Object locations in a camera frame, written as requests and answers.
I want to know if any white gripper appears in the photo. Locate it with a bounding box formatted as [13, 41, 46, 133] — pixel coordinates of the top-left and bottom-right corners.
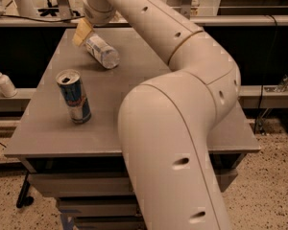
[72, 0, 115, 46]

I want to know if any clear plastic water bottle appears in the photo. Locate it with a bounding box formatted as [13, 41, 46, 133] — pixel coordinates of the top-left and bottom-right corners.
[85, 34, 120, 69]

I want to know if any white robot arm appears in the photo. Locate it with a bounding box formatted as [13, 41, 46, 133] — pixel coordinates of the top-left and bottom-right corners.
[84, 0, 241, 230]

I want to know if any white spray bottle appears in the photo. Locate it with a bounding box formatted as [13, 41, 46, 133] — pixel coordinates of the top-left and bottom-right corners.
[0, 72, 17, 98]

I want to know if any black office chair base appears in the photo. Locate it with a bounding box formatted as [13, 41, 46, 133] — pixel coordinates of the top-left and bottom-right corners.
[38, 0, 81, 20]

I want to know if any blue silver energy drink can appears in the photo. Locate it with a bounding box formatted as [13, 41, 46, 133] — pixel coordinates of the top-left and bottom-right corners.
[56, 69, 91, 124]

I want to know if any grey drawer cabinet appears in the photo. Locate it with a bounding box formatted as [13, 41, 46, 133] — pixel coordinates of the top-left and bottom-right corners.
[3, 26, 261, 230]

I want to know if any top grey drawer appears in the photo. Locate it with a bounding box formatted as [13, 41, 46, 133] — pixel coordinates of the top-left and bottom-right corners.
[27, 168, 239, 198]

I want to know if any grey drawer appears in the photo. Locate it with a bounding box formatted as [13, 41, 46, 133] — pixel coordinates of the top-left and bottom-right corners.
[74, 217, 147, 230]
[57, 195, 141, 218]
[27, 168, 239, 198]

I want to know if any middle grey drawer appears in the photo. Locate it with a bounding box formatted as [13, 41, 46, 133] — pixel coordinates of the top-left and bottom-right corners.
[57, 195, 141, 218]

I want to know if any bottom grey drawer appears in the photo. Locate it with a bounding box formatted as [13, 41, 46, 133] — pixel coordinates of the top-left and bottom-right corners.
[74, 217, 147, 230]

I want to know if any black cable on rail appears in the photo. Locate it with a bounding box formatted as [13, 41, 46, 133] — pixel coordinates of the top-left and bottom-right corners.
[3, 13, 87, 24]

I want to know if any grey metal rail frame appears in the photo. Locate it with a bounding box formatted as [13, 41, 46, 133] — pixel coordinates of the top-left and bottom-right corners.
[0, 0, 288, 26]

